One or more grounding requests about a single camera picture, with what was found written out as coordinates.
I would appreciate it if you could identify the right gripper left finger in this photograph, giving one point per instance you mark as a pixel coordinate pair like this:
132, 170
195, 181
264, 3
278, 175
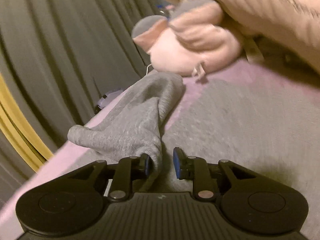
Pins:
124, 173

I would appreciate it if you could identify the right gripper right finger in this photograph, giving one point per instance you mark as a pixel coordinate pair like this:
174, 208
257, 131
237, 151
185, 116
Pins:
194, 169

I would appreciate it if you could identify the grey sweatpants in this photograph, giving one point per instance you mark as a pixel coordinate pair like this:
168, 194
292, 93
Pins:
269, 130

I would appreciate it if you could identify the purple box beside bed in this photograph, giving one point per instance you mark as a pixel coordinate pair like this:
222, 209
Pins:
106, 99

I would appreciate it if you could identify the yellow curtain strip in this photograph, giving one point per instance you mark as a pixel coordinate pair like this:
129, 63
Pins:
20, 133

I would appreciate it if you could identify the pink plush pig toy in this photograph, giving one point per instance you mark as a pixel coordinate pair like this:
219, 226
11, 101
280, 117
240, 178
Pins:
198, 38

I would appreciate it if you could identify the grey curtain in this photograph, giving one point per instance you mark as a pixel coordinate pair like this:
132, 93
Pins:
59, 57

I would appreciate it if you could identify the beige plush rabbit toy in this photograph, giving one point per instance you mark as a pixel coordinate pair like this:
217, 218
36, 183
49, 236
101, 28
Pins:
292, 23

